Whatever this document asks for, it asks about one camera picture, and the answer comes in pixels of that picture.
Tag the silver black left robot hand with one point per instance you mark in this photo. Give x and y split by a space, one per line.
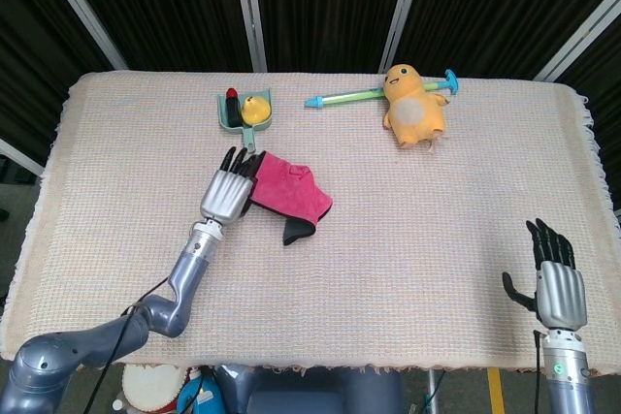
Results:
228 196

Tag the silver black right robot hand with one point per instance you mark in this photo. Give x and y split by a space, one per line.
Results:
560 293

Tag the pink and grey cloth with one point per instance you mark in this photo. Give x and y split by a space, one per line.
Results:
291 186

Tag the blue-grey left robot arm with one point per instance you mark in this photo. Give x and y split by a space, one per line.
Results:
189 268

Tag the teal toy dustpan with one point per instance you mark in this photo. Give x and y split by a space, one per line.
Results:
250 135

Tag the black lipstick red cap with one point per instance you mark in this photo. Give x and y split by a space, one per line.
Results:
235 111

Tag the yellow toy pear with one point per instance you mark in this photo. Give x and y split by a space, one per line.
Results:
254 111

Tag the green toy syringe blue tip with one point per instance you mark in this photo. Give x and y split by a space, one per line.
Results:
339 96

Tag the metal table leg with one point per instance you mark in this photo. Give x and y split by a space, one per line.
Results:
432 394

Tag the beige woven tablecloth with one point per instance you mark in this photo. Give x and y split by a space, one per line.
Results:
388 239

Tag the dark pleated curtain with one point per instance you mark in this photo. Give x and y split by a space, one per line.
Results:
170 7

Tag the blue plastic object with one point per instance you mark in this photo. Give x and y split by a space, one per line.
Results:
194 392

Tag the yellow plush toy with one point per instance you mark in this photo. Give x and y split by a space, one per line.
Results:
412 113

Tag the white round object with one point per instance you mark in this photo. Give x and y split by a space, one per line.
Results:
150 385

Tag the blue-grey robot torso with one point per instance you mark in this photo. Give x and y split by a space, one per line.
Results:
315 394

